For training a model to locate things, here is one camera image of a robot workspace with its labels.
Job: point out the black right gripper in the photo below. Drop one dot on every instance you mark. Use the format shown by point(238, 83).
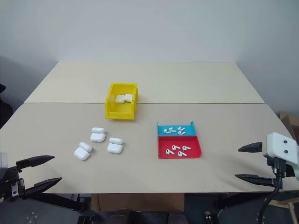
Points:
point(289, 171)

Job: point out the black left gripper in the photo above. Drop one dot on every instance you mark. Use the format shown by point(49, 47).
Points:
point(9, 183)

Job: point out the white earbud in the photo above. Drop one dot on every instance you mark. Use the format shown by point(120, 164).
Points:
point(181, 154)
point(181, 133)
point(172, 130)
point(165, 131)
point(180, 128)
point(168, 152)
point(185, 148)
point(174, 147)

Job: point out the brown cardboard box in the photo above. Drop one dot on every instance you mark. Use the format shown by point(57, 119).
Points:
point(290, 123)
point(140, 201)

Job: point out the yellow plastic bin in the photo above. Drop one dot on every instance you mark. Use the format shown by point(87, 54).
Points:
point(119, 112)

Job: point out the red plastic tray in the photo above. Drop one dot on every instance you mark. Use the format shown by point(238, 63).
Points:
point(194, 147)

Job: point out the black bulky object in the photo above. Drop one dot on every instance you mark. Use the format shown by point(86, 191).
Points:
point(4, 107)

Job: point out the blue plastic tray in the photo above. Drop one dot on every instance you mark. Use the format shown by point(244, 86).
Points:
point(187, 131)

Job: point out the dark brown rounded shape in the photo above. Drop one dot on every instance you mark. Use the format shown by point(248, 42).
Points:
point(176, 217)
point(120, 217)

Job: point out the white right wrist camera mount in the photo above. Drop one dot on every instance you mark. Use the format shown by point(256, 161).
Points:
point(275, 144)

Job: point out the light wooden frame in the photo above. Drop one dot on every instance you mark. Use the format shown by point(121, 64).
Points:
point(290, 205)

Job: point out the black bracket with screws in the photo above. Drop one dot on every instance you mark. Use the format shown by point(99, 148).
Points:
point(210, 218)
point(87, 219)

